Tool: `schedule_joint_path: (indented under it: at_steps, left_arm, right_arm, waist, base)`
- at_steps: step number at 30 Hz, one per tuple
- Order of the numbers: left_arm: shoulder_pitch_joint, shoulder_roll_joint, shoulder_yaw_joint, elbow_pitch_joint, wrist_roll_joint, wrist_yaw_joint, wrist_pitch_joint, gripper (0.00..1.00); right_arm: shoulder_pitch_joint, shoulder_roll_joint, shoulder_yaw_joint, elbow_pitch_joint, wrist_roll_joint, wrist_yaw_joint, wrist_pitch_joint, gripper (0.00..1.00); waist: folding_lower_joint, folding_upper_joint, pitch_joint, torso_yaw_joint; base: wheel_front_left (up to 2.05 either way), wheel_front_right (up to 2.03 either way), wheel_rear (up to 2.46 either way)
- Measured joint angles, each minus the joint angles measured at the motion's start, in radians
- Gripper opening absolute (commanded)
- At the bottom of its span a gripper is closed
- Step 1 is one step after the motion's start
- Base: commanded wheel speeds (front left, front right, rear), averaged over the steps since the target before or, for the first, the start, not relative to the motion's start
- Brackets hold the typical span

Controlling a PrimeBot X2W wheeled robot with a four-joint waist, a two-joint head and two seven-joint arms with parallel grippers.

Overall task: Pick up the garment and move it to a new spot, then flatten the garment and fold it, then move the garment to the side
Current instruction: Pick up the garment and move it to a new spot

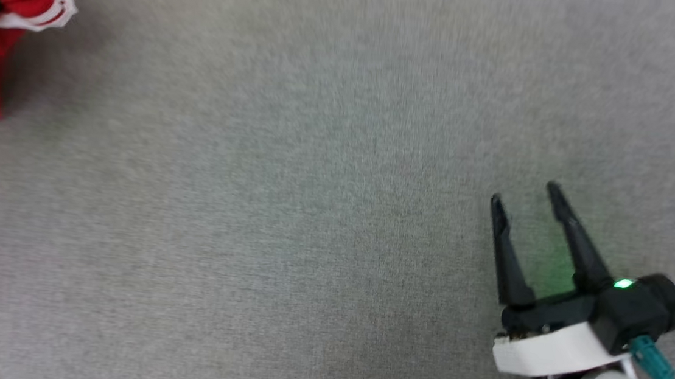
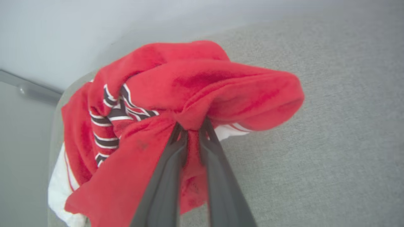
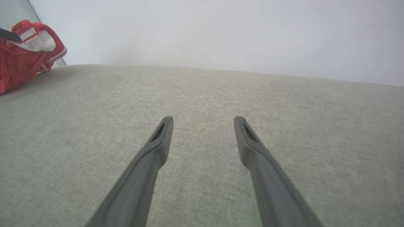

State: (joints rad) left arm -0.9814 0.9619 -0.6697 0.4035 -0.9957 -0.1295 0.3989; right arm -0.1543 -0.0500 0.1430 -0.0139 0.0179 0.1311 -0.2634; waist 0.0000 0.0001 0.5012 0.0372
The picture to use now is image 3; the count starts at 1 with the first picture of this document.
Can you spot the red garment with white trim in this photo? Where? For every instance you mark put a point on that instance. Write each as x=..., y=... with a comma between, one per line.
x=19, y=64

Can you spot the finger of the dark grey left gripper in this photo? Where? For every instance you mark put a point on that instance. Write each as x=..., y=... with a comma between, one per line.
x=9, y=35

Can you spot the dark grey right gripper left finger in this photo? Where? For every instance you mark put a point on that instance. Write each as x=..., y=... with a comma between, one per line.
x=139, y=183

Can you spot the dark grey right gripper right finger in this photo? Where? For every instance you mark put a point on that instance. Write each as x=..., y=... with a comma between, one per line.
x=271, y=189

